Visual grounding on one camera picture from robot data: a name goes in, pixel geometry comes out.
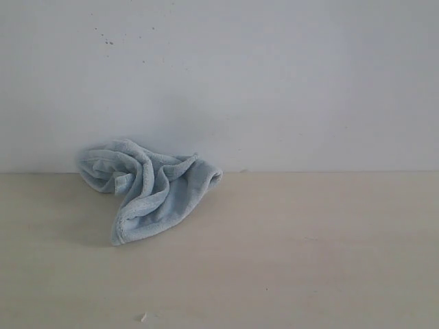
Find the light blue fluffy towel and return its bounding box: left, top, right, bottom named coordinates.
left=77, top=140, right=223, bottom=246

